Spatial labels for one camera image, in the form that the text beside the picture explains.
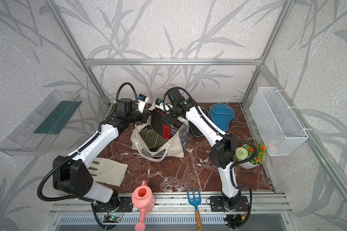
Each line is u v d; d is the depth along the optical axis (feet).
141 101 2.36
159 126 2.82
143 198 2.15
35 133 2.11
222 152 1.63
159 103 2.38
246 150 2.53
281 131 1.99
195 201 2.47
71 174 1.38
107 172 2.77
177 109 1.97
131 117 2.27
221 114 3.56
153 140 2.92
